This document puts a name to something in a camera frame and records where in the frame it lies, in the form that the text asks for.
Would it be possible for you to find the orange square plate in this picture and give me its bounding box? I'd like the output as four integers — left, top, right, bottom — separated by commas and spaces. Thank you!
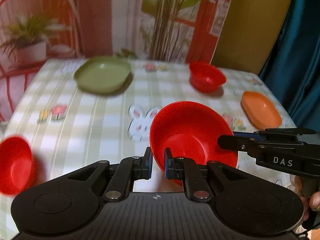
240, 91, 282, 130

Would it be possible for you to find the red bowl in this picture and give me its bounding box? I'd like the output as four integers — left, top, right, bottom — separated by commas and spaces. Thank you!
149, 101, 238, 172
189, 62, 226, 93

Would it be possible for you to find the red bowl edge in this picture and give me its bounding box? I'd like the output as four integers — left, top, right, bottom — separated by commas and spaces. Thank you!
1, 136, 37, 195

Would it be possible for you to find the right hand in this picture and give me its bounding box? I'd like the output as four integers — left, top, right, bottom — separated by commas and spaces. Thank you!
290, 175, 320, 221

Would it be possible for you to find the teal curtain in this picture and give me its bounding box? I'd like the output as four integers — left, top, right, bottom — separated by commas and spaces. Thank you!
259, 0, 319, 131

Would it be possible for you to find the green checked tablecloth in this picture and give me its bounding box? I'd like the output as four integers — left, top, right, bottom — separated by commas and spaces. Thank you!
0, 57, 301, 240

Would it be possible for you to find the green square plate far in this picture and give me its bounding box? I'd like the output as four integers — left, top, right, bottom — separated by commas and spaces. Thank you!
73, 56, 131, 95

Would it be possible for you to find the wooden board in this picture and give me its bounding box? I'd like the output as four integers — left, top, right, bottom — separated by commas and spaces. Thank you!
212, 0, 291, 74

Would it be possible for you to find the printed backdrop cloth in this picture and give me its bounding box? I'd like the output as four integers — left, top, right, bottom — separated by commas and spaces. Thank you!
1, 0, 231, 121

